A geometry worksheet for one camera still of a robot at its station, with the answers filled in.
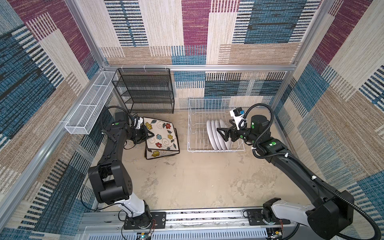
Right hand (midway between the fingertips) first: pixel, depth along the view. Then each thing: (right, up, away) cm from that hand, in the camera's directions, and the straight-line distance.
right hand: (224, 126), depth 75 cm
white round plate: (-6, -3, +11) cm, 13 cm away
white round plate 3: (+3, +1, +17) cm, 17 cm away
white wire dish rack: (-10, +11, +40) cm, 43 cm away
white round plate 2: (-3, -5, -4) cm, 7 cm away
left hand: (-38, -3, +9) cm, 39 cm away
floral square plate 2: (-41, -17, +20) cm, 49 cm away
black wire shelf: (-49, +26, +36) cm, 66 cm away
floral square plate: (-32, -6, +14) cm, 36 cm away
